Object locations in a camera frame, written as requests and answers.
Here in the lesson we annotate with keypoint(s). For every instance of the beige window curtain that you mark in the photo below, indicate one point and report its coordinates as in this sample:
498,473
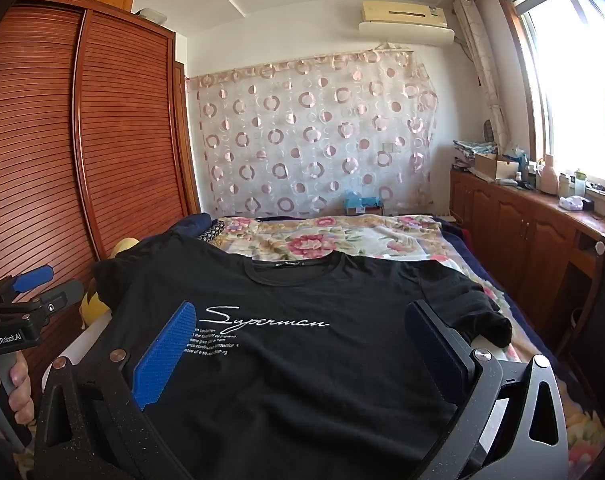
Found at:
484,70

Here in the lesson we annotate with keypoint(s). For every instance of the sheer circle-patterned wall curtain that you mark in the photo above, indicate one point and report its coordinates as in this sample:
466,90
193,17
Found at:
312,135

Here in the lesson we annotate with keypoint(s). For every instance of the open cardboard box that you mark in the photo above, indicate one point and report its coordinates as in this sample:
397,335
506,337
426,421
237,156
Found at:
489,167

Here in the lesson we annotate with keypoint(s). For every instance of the dark wooden chair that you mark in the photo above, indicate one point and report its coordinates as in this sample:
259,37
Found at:
594,320

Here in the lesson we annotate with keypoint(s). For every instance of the wooden framed window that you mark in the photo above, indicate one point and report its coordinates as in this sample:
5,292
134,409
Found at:
577,75

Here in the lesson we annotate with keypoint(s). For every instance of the white jar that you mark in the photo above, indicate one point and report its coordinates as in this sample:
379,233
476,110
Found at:
565,185

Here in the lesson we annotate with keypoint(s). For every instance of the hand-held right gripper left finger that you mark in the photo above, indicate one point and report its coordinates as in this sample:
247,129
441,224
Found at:
167,350

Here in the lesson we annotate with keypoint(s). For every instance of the long wooden cabinet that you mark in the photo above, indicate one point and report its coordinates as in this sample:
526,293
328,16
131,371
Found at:
522,225

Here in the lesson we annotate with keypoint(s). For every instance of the black printed t-shirt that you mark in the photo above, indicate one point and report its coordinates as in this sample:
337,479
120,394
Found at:
302,370

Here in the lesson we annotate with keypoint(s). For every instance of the pink plastic bottle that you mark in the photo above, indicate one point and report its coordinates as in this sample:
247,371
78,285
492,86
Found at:
548,177

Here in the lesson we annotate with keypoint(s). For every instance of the blue tissue pack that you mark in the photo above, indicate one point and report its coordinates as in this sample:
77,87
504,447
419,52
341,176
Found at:
362,204

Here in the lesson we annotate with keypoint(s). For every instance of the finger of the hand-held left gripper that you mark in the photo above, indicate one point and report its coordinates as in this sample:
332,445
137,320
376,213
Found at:
62,294
35,277

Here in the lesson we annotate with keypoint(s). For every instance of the stack of folded clothes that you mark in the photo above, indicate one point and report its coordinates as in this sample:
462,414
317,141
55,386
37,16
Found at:
192,225

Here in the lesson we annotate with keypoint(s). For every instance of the pile of printed papers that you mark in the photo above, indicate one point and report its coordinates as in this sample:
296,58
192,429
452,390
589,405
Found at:
472,149

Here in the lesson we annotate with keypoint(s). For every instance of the white flower-print sheet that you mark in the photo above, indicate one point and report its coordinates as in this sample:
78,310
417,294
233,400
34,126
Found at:
80,347

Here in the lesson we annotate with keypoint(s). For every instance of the slatted wooden wardrobe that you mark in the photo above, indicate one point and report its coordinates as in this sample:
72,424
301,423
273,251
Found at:
107,135

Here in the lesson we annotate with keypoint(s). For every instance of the cream wall air conditioner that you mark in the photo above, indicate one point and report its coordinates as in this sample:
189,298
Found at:
407,20

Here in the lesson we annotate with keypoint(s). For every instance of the folded dotted dark cloth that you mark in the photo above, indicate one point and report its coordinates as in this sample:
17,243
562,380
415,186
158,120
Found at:
213,234

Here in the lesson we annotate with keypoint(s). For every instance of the green capped bottle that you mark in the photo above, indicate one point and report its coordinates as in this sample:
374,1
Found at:
580,184

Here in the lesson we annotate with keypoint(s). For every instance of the crumpled white plastic bag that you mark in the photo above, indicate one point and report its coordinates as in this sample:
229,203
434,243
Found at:
571,203

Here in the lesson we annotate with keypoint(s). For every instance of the grey box on wardrobe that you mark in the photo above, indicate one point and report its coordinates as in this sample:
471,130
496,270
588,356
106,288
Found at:
150,15

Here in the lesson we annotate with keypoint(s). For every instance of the person's left hand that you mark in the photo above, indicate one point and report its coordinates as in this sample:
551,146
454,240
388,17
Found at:
21,390

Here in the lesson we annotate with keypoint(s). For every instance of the rose floral blanket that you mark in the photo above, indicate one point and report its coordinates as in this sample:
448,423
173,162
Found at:
302,237

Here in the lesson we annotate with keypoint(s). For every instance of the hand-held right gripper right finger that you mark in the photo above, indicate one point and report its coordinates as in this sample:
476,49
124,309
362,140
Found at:
432,350

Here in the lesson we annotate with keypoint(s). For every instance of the yellow plush toy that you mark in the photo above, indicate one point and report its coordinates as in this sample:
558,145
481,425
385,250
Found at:
95,310

